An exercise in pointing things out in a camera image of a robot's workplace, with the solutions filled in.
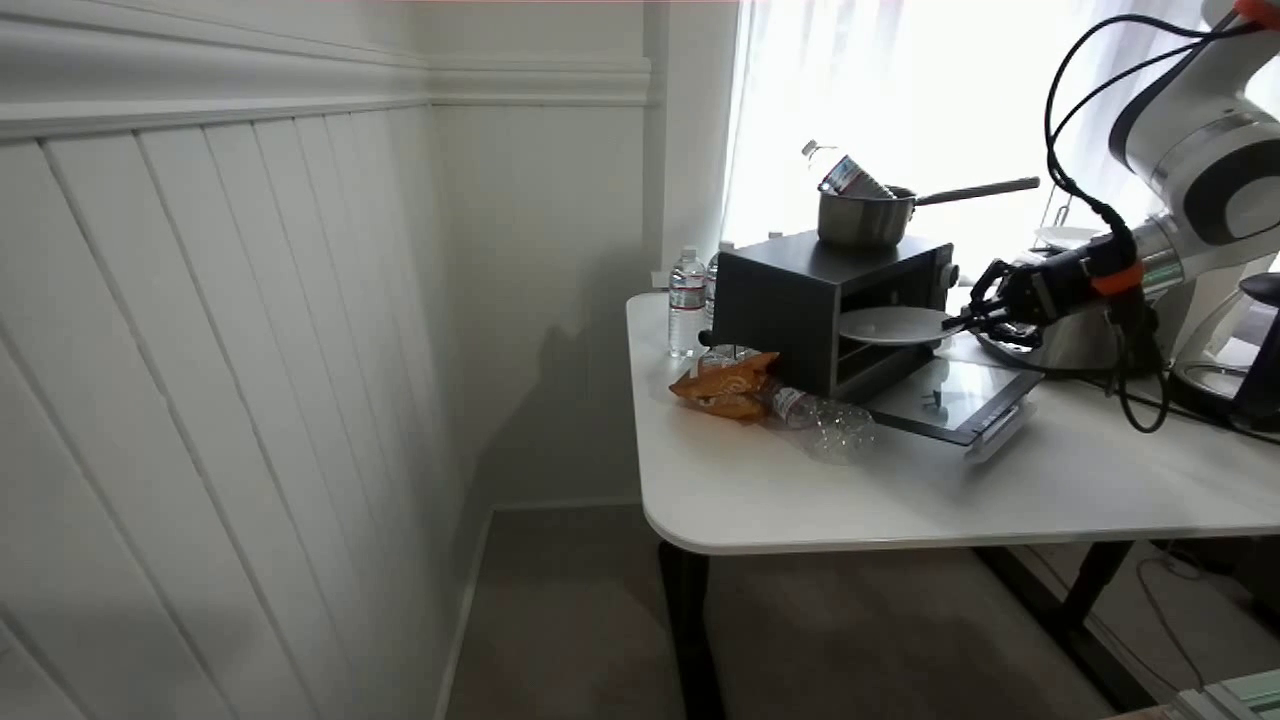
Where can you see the black toaster oven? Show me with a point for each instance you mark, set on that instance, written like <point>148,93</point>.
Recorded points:
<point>790,299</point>

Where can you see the orange snack bag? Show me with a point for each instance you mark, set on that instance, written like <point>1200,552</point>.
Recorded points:
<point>729,389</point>

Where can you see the black table leg frame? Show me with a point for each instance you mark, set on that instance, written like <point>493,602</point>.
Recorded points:
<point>949,633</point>

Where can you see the black coffee maker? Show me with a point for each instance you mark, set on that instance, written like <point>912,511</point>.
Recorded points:
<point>1224,397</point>

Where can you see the silver bread toaster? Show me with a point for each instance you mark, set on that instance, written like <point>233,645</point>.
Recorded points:
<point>1117,328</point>

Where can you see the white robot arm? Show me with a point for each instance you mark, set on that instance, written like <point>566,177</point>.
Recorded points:
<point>1197,143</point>

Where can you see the standing clear water bottle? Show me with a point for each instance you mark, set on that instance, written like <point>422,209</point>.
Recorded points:
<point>685,306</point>

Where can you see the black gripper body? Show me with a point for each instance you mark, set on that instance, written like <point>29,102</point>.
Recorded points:
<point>1046,292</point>

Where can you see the small carton in saucepan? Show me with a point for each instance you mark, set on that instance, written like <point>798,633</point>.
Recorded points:
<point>846,177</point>

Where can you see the white round plate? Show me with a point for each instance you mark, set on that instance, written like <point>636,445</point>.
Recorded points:
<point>892,327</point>

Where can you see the white paper towel roll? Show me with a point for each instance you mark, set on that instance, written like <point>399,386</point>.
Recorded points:
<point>1228,339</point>

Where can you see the white sheer curtain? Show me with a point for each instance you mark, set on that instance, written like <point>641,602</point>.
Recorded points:
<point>925,93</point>

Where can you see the steel saucepan with black handle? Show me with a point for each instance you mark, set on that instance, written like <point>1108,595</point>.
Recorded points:
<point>880,216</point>

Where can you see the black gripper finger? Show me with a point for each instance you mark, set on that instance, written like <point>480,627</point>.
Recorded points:
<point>988,288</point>
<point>973,320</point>

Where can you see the lying clear plastic bottle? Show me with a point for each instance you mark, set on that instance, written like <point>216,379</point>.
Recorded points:
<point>822,424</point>

